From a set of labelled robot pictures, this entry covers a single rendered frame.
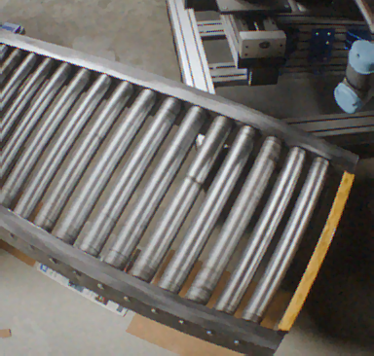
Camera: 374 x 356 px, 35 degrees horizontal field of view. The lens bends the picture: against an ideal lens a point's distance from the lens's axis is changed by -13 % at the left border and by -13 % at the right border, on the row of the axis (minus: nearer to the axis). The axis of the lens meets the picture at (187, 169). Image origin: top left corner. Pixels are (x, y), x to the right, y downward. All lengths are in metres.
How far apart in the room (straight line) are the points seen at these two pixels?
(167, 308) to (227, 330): 0.14
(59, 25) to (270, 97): 1.13
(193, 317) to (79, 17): 1.95
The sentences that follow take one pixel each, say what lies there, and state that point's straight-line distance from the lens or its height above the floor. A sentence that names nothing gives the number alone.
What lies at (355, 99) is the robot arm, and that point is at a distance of 1.39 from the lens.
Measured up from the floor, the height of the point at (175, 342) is 0.00.
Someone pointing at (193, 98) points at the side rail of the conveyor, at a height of 0.80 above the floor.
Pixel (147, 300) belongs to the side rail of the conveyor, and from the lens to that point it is 1.34.
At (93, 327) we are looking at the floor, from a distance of 2.17.
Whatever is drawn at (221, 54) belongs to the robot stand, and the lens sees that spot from 2.47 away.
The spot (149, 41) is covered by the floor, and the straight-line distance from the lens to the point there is 2.81.
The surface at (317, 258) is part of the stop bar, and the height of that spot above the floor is 0.82.
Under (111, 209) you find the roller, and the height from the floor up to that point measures 0.80.
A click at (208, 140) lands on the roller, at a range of 1.52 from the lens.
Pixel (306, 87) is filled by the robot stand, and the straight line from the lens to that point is 2.41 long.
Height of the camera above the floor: 2.06
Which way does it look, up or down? 59 degrees down
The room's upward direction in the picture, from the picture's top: straight up
